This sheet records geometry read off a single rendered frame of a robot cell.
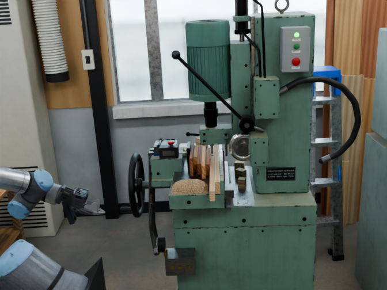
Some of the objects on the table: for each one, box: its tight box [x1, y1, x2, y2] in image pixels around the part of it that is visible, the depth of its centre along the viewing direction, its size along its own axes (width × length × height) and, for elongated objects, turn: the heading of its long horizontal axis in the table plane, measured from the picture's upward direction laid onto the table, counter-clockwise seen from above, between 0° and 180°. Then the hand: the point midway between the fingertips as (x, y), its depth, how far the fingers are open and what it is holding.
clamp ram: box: [179, 142, 191, 168], centre depth 200 cm, size 9×8×9 cm
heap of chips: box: [170, 179, 208, 194], centre depth 178 cm, size 9×14×4 cm, turn 96°
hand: (101, 213), depth 206 cm, fingers closed
